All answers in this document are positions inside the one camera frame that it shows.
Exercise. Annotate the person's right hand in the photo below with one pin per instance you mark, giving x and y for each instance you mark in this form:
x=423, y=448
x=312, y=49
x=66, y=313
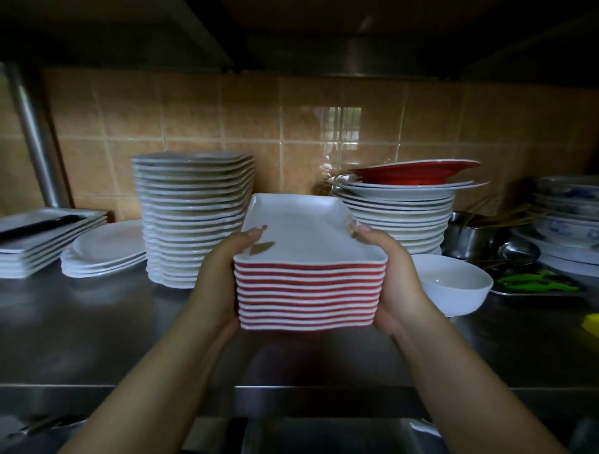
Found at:
x=402, y=299

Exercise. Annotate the person's left hand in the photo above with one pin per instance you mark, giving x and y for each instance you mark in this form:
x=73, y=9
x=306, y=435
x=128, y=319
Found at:
x=215, y=299

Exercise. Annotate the person's left forearm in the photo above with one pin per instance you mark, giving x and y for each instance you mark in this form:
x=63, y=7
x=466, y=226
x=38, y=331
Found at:
x=149, y=397

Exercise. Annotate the person's right forearm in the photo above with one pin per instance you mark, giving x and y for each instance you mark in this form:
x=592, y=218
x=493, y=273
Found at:
x=468, y=397

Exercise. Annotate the white oval plate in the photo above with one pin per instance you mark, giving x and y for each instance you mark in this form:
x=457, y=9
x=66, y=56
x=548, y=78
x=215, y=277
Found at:
x=93, y=274
x=107, y=243
x=93, y=269

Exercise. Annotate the white ceramic bowl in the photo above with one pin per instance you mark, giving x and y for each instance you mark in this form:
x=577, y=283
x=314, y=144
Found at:
x=454, y=285

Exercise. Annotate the small steel pot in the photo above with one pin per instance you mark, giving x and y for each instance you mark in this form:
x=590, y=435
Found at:
x=468, y=243

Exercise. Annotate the stack of round white plates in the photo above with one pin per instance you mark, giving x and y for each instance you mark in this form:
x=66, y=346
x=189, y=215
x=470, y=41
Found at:
x=407, y=210

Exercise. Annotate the stack of wavy white plates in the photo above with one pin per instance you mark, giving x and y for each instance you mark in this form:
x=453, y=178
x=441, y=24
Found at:
x=192, y=210

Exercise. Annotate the steel ladle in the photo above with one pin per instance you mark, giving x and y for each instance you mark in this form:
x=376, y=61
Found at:
x=519, y=252

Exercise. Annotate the red shallow bowl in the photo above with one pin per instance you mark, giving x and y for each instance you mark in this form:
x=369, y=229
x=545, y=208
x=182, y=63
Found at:
x=416, y=173

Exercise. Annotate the bundle of wooden chopsticks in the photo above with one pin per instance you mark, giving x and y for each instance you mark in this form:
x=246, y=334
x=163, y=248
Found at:
x=505, y=217

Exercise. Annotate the stack of blue patterned bowls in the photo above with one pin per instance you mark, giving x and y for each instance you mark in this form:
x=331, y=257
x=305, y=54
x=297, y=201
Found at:
x=566, y=224

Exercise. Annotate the white rectangular plates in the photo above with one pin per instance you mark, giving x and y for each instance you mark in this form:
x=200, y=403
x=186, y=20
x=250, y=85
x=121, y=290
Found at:
x=42, y=248

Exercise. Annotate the yellow sponge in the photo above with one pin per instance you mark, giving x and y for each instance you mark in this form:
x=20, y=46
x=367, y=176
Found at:
x=592, y=325

